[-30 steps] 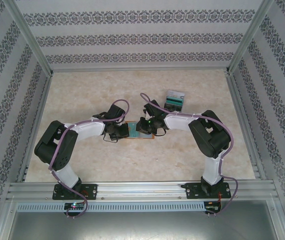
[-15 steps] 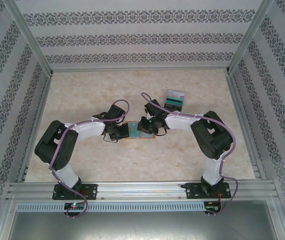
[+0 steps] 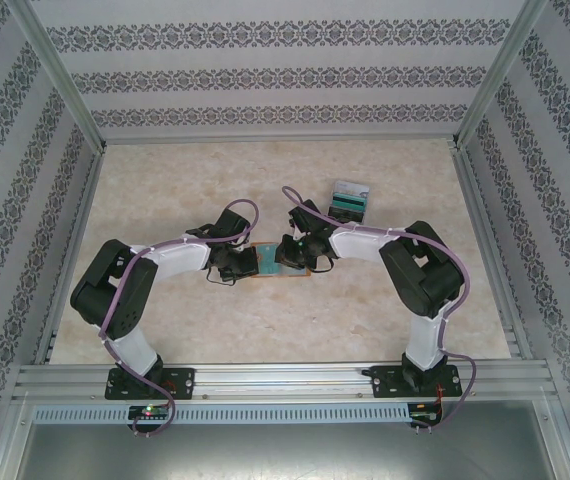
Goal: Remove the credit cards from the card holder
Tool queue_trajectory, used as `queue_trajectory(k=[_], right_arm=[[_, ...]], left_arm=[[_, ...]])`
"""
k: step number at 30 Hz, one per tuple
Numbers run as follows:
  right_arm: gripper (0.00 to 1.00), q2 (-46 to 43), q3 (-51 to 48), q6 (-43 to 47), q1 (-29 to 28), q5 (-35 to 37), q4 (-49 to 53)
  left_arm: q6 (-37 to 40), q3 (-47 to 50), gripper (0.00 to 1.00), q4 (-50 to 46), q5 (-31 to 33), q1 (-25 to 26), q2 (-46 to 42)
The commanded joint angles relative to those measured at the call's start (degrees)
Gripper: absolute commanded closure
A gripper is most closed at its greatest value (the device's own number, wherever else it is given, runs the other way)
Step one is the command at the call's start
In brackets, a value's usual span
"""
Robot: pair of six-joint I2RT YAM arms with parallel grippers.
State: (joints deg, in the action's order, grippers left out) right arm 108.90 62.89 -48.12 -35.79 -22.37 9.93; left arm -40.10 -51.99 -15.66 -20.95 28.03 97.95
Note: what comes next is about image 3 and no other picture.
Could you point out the orange card holder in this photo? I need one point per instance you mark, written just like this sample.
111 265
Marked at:
295 275

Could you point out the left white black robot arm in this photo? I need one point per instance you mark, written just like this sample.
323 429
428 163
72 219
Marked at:
175 255

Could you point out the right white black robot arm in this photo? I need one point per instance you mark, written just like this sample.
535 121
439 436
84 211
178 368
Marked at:
360 242

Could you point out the teal card with black stripe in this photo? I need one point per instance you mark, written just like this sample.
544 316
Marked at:
351 201

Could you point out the pale grey plastic card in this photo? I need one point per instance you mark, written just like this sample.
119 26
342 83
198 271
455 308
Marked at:
351 187

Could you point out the circuit board with green light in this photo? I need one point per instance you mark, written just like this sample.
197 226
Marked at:
147 411

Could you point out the grey metal sheet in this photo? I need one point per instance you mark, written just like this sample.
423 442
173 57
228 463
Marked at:
285 450

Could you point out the small dark circuit board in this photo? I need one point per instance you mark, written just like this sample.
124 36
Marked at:
422 415

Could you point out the aluminium mounting rail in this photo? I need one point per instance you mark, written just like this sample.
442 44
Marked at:
275 380

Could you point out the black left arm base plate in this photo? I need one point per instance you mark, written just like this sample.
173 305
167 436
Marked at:
180 382

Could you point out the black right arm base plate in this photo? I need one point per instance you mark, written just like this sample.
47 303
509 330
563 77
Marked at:
382 382

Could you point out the aluminium side rail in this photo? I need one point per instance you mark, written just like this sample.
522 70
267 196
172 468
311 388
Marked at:
72 250
482 225

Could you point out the aluminium frame post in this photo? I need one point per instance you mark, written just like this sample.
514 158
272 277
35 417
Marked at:
500 75
60 75

